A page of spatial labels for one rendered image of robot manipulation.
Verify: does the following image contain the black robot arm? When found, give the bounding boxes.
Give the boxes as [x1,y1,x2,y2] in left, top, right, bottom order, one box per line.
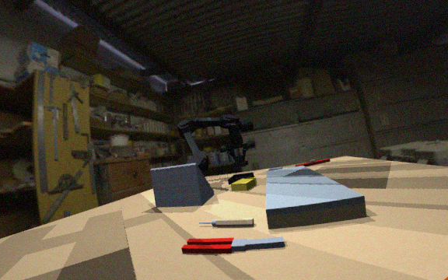
[177,114,254,173]

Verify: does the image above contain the awl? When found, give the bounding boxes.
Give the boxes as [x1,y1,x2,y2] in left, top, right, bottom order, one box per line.
[199,218,254,227]

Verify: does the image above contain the red spirit level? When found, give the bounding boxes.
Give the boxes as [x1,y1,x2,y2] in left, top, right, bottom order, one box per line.
[296,159,330,166]

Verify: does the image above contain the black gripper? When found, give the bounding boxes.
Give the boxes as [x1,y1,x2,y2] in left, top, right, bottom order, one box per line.
[219,133,255,161]

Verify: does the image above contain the yellow rectangular block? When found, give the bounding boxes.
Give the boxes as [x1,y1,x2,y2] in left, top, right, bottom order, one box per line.
[231,177,257,191]

